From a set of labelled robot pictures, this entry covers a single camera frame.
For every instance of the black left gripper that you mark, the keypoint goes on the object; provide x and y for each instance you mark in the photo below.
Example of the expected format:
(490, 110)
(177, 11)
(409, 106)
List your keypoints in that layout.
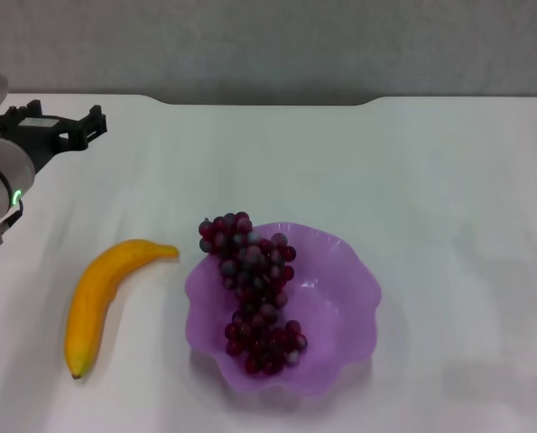
(38, 137)

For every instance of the dark red grape bunch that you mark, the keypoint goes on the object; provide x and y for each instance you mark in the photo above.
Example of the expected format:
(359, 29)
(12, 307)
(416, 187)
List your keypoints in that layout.
(250, 270)

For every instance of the yellow banana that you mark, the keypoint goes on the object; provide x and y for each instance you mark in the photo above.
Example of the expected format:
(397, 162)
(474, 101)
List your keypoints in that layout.
(92, 297)

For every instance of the purple wavy plastic bowl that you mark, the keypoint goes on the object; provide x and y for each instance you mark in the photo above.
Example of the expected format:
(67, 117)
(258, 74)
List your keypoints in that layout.
(340, 315)

